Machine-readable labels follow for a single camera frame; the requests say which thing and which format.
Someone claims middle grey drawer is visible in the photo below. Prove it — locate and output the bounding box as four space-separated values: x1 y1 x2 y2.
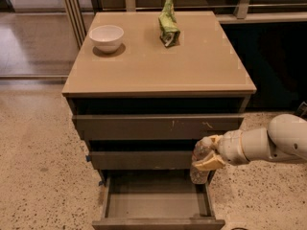
86 150 192 170

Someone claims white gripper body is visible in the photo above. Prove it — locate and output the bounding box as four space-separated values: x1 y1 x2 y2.
218 129 249 166

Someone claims clear plastic water bottle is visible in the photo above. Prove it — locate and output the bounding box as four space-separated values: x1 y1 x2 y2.
190 137 213 185

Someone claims grey drawer cabinet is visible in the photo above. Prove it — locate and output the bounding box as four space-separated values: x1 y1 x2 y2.
61 11 257 230

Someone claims white ceramic bowl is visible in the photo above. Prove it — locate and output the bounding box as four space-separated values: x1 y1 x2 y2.
89 25 124 54

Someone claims bottom grey open drawer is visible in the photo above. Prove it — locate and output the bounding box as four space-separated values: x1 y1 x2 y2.
92 171 225 230

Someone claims green crumpled snack bag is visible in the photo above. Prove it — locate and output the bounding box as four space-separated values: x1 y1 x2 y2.
158 0 180 48

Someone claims dark object on floor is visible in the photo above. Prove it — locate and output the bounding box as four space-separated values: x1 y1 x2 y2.
295 102 307 117

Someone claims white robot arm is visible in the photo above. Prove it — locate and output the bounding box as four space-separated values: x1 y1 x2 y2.
192 114 307 172

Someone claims top grey drawer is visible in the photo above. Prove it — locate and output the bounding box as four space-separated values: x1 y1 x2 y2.
72 114 244 140

